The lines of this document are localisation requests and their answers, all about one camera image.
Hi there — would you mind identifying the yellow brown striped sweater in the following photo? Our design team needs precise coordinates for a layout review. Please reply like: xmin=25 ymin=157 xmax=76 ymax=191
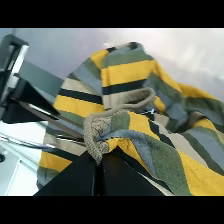
xmin=35 ymin=41 xmax=224 ymax=197

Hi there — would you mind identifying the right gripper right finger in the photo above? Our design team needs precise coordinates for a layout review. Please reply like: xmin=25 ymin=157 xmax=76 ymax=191
xmin=99 ymin=150 xmax=165 ymax=197

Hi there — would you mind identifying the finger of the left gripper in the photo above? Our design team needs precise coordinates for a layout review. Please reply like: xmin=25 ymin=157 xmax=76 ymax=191
xmin=1 ymin=79 xmax=62 ymax=125

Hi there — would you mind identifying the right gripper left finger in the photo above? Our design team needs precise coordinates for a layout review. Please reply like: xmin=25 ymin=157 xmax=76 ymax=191
xmin=34 ymin=150 xmax=98 ymax=197

